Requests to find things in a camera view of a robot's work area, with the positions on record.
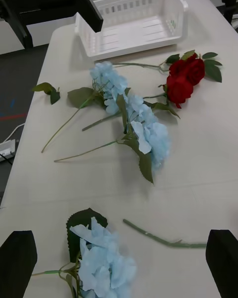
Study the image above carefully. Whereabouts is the pale blue artificial flower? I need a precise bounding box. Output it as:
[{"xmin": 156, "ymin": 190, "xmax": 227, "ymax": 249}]
[
  {"xmin": 54, "ymin": 120, "xmax": 172, "ymax": 185},
  {"xmin": 41, "ymin": 61, "xmax": 129, "ymax": 153},
  {"xmin": 81, "ymin": 93, "xmax": 161, "ymax": 132},
  {"xmin": 31, "ymin": 207, "xmax": 137, "ymax": 298}
]

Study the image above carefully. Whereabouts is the green flower stem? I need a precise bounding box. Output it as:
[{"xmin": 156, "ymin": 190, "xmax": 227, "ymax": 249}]
[{"xmin": 122, "ymin": 218, "xmax": 208, "ymax": 249}]

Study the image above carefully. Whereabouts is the red artificial rose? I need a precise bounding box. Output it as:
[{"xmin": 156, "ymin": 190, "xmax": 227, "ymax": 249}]
[
  {"xmin": 142, "ymin": 75, "xmax": 194, "ymax": 119},
  {"xmin": 111, "ymin": 50, "xmax": 223, "ymax": 86}
]

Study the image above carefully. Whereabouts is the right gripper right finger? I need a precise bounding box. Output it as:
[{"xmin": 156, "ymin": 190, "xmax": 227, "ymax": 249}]
[{"xmin": 205, "ymin": 229, "xmax": 238, "ymax": 298}]

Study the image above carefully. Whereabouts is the white slotted plastic box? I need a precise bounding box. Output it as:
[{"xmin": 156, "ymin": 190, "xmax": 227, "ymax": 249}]
[{"xmin": 74, "ymin": 0, "xmax": 189, "ymax": 58}]

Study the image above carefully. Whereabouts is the white cable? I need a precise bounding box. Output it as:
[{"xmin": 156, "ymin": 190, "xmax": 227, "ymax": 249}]
[{"xmin": 1, "ymin": 122, "xmax": 26, "ymax": 143}]

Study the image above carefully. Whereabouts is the white power strip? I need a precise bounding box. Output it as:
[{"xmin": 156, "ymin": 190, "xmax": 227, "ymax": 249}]
[{"xmin": 0, "ymin": 140, "xmax": 16, "ymax": 162}]

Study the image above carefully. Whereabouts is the loose two-leaf green twig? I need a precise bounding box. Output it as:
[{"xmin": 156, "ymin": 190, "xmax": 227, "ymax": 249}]
[{"xmin": 31, "ymin": 81, "xmax": 61, "ymax": 105}]

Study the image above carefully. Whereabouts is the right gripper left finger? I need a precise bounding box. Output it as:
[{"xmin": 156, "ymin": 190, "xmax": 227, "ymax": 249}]
[{"xmin": 0, "ymin": 230, "xmax": 38, "ymax": 298}]

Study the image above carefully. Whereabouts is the black cable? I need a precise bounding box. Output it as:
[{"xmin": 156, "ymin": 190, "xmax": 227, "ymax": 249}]
[{"xmin": 0, "ymin": 153, "xmax": 13, "ymax": 166}]

